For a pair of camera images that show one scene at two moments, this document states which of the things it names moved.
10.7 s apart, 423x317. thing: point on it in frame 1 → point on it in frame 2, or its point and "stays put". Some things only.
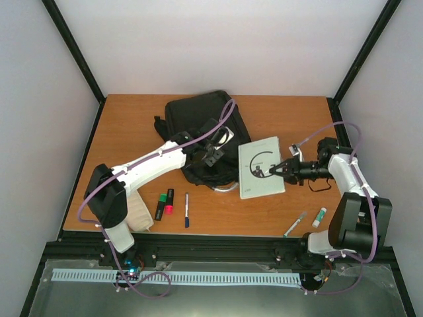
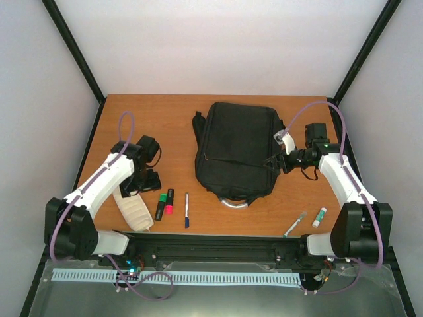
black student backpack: x=186 y=113 → x=233 y=142
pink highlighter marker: x=169 y=207 stays put
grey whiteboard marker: x=303 y=214 stays put
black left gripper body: x=209 y=160 → x=143 y=183
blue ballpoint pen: x=187 y=219 stays put
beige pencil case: x=139 y=218 stays put
